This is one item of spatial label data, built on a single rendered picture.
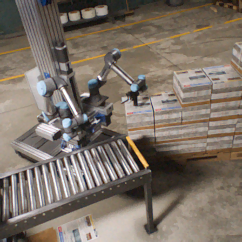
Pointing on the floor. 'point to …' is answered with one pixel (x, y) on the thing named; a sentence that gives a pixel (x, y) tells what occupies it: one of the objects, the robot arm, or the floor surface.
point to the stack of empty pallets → (228, 4)
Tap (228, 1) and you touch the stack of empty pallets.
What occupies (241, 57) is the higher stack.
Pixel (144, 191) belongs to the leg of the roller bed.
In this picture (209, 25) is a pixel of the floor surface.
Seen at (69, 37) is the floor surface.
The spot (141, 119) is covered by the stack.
